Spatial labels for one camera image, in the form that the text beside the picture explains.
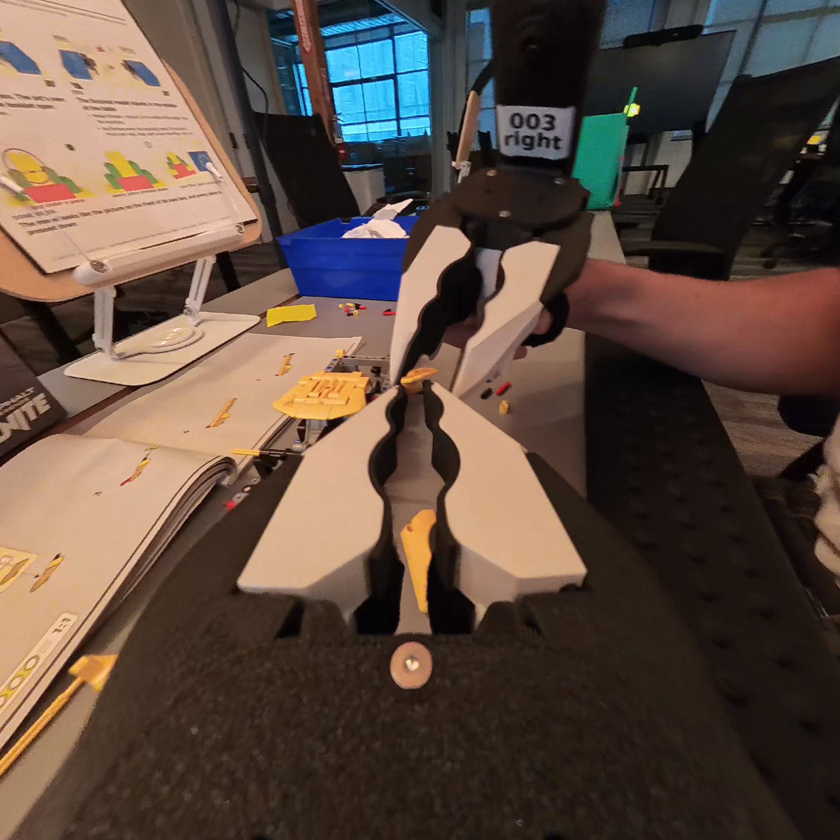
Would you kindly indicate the yellow paper scrap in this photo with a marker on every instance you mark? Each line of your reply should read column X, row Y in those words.
column 292, row 315

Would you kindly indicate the toy car set box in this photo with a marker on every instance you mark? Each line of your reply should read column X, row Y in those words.
column 26, row 407

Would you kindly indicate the grey desk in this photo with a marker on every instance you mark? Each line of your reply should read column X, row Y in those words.
column 551, row 420

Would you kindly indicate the small yellow curved panel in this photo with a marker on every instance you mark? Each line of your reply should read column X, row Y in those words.
column 420, row 377

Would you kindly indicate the person's right hand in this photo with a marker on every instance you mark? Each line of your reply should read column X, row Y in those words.
column 461, row 333

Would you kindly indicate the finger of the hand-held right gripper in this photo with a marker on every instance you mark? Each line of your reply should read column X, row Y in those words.
column 420, row 282
column 518, row 295

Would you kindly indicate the black perforated foam pad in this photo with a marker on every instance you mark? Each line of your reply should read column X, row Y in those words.
column 656, row 492

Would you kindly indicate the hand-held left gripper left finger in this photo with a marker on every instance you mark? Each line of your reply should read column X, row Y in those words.
column 315, row 525

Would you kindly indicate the crumpled white paper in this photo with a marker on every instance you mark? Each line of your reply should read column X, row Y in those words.
column 380, row 226

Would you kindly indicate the open instruction booklet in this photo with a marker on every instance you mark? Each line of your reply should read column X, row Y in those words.
column 131, row 459

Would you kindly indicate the printed instruction sheet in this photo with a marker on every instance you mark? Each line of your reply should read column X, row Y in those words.
column 98, row 131

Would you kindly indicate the yellow wheel arch panel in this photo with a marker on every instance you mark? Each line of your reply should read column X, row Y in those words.
column 418, row 558

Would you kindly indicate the partly built yellow toy car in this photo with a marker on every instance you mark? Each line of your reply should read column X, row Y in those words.
column 321, row 394

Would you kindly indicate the wooden stick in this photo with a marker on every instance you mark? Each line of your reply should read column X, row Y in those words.
column 469, row 124

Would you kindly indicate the yellow rod with connector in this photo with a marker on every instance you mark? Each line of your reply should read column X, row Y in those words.
column 92, row 669

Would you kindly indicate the large black monitor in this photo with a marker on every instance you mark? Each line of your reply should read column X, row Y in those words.
column 656, row 79

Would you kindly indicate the blue storage bin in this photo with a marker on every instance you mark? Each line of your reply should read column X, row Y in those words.
column 341, row 269

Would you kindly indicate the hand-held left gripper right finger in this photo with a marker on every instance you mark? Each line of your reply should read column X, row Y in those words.
column 512, row 525

